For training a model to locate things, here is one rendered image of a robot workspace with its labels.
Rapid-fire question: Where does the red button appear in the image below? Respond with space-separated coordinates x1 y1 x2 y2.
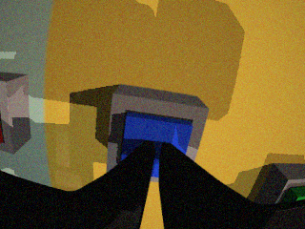
0 72 31 156

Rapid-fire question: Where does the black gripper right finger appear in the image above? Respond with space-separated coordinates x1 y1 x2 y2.
159 142 305 229

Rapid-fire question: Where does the blue button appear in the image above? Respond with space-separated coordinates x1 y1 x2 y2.
107 84 210 183

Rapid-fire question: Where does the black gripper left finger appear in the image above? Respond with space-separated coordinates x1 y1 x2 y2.
0 140 155 229

